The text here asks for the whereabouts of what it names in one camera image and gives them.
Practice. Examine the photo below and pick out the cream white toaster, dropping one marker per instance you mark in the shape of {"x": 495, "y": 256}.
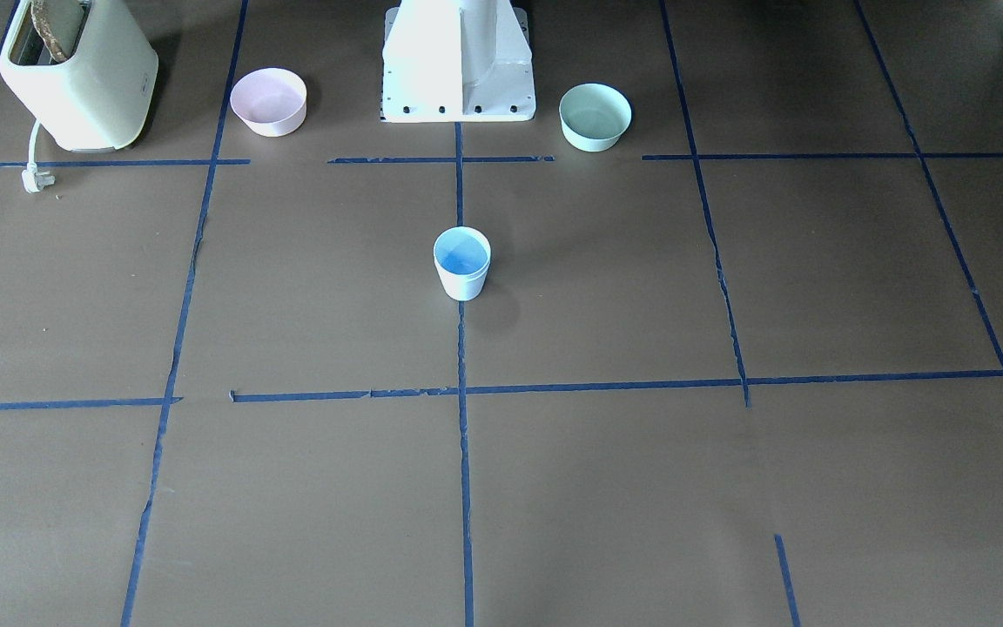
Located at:
{"x": 97, "y": 99}

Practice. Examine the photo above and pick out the toast slice in toaster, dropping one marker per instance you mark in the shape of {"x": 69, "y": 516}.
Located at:
{"x": 53, "y": 21}

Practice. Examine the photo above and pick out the green bowl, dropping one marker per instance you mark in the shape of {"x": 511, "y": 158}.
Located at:
{"x": 594, "y": 116}

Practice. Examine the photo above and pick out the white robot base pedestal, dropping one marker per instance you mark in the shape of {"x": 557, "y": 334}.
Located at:
{"x": 457, "y": 62}

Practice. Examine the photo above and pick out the light blue cup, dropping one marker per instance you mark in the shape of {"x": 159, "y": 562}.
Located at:
{"x": 462, "y": 257}

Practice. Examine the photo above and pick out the pink bowl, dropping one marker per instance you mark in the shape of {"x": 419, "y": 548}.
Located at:
{"x": 271, "y": 101}

